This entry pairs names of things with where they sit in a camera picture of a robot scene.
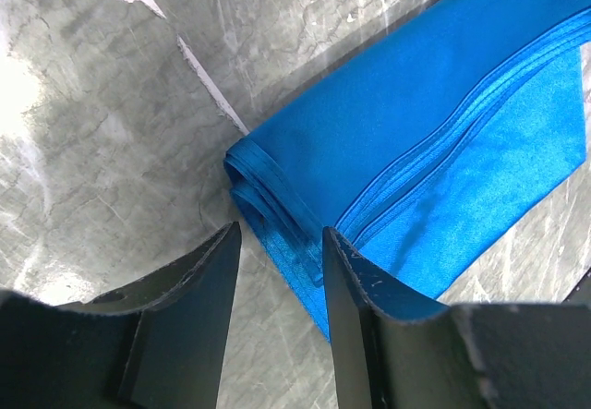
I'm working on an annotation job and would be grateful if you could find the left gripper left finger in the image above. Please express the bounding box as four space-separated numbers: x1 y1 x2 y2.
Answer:
1 223 242 408

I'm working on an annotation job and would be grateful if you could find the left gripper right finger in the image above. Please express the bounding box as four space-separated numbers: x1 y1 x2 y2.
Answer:
322 227 590 408

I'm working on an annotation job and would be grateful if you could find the blue cloth napkin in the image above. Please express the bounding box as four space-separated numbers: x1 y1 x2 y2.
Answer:
223 0 590 332

